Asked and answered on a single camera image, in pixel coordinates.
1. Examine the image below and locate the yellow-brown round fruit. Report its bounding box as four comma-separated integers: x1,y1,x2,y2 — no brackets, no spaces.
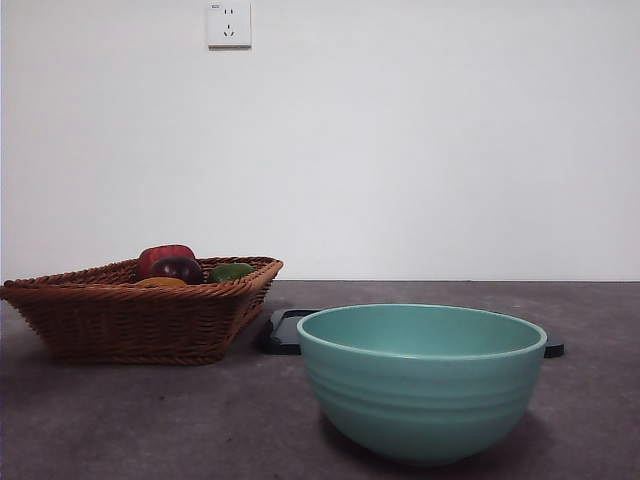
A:
133,276,189,289

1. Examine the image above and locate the teal ribbed bowl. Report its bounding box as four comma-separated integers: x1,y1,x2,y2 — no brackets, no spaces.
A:
296,302,549,462

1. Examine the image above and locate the green avocado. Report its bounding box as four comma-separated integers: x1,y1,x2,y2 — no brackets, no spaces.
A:
206,262,256,285

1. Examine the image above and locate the dark green rectangular tray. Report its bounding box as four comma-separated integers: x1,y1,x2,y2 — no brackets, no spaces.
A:
254,308,566,359

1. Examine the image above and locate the dark purple round fruit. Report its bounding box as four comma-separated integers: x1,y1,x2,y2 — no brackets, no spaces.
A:
149,255,205,286

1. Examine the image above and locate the red apple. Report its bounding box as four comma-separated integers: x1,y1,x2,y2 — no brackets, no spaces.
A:
137,244,196,281

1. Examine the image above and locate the brown wicker basket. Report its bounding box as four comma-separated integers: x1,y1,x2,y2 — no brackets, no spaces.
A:
0,255,285,366

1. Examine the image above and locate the white wall socket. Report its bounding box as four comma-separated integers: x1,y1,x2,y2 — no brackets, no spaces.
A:
207,1,253,50

